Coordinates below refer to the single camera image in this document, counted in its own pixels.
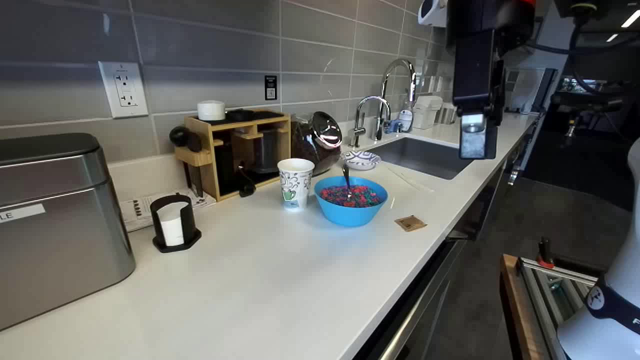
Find wooden coffee tool rack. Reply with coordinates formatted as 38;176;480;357
173;109;292;203

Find white round container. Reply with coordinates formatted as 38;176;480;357
196;100;227;122

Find colourful cereal pieces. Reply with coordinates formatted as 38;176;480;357
319;184;383;209

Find brown sachet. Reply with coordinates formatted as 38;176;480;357
394;215;428;233

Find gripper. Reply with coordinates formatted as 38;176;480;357
446;0;537;161

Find white plastic container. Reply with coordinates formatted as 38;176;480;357
412;94;444;131

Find stainless steel bin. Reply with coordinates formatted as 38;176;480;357
0;132;137;331

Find monitor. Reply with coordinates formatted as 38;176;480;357
506;67;559;114

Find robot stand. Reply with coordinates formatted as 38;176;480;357
500;253;601;360

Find dishwasher door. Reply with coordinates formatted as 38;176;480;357
352;234;469;360

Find stack of white paper filters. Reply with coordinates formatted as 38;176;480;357
156;201;190;247

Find steel sink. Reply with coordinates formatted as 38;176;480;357
366;136;475;181

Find white wall socket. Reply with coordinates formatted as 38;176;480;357
98;60;150;120

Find dark jar with shiny lid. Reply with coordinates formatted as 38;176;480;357
290;111;344;177

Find black tamper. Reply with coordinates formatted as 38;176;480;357
235;164;257;198

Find red and black clamp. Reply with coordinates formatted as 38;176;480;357
536;236;556;270

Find small patterned dish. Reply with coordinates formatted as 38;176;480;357
341;150;382;172

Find black coffee press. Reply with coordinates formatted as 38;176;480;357
249;127;282;176

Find blue bowl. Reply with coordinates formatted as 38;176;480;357
313;175;389;228

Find small chrome tap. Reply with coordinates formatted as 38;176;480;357
348;95;392;149

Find tall chrome tap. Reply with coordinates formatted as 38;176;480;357
378;58;418;141

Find printed paper card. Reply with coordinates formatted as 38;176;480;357
119;187;217;233

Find black knob tool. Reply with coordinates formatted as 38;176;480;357
168;125;204;154

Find patterned paper cup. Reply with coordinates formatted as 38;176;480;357
277;158;316;212

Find black filter holder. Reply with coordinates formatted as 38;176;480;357
149;192;203;254

